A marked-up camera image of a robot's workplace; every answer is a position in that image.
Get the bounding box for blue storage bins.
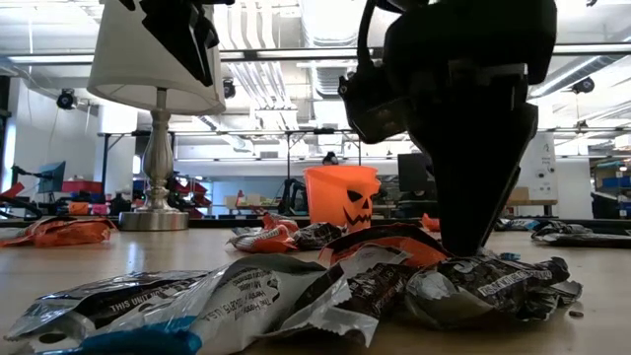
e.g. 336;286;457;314
594;175;631;191

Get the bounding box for white shade silver table lamp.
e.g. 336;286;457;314
87;0;227;232

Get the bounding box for black computer monitor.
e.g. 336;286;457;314
397;152;438;218

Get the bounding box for silver ventilation duct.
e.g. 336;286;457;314
529;53;631;99
300;0;369;100

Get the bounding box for wooden workshop table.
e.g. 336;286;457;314
505;198;559;218

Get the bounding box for orange pumpkin face bucket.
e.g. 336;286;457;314
303;165;383;234

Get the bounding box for black office chair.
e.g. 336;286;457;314
590;190;623;221

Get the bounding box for orange white Reese's pack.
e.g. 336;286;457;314
227;224;301;255

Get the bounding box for long ceiling light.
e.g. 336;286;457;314
219;44;631;58

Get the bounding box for white cabinet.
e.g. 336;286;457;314
522;131;559;201

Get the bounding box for red storage bins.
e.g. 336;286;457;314
170;172;214;219

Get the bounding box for red black background robot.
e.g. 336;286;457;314
0;165;43;221

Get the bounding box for black aluminium table frame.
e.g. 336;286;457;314
0;216;631;231

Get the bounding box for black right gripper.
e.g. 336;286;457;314
384;0;558;257

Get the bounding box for blue lit monitor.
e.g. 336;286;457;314
37;161;67;194

